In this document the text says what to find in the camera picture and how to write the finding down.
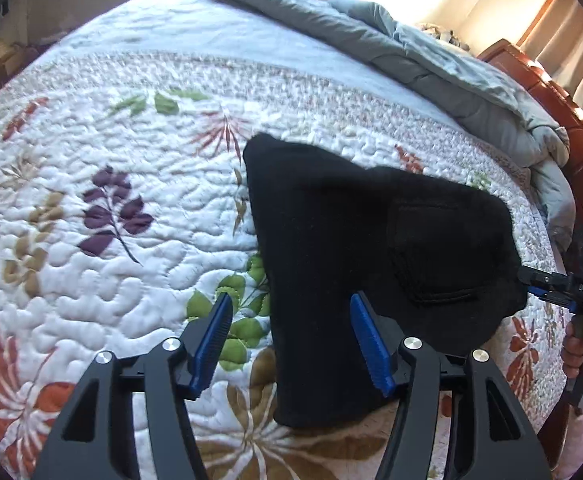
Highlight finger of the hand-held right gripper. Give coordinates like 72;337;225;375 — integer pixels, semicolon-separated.
516;265;572;288
526;285;578;313

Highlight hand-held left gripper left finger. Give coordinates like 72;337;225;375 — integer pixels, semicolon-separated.
32;291;235;480

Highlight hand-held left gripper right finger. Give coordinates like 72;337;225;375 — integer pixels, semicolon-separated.
349;291;556;480

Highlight black pants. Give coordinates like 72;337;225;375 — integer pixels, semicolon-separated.
242;132;530;431

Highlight floral quilted bedspread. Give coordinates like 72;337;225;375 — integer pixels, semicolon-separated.
0;0;572;480

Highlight beige curtain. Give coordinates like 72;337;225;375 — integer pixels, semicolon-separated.
519;0;583;141

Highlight grey comforter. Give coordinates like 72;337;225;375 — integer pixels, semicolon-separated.
166;0;578;253

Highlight patterned pillow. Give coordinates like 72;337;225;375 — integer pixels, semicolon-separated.
414;21;472;54

